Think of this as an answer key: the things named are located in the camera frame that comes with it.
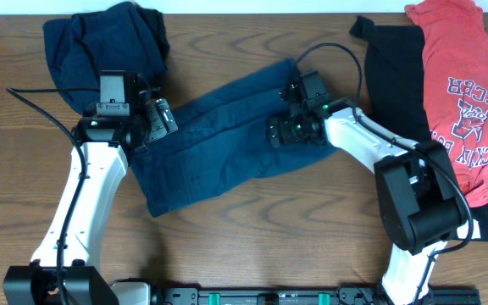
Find blue denim shorts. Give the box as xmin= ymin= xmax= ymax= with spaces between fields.
xmin=131 ymin=58 xmax=336 ymax=217

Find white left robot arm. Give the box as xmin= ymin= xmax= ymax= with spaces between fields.
xmin=3 ymin=98 xmax=177 ymax=304

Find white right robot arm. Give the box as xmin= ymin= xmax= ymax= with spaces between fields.
xmin=267 ymin=83 xmax=480 ymax=304

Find dark navy folded clothes pile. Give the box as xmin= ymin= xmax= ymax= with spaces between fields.
xmin=42 ymin=2 xmax=170 ymax=114

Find black t-shirt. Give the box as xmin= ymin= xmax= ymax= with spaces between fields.
xmin=350 ymin=16 xmax=488 ymax=241

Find red printed t-shirt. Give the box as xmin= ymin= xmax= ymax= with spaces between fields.
xmin=405 ymin=0 xmax=488 ymax=208

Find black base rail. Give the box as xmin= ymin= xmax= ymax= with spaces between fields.
xmin=112 ymin=277 xmax=482 ymax=305

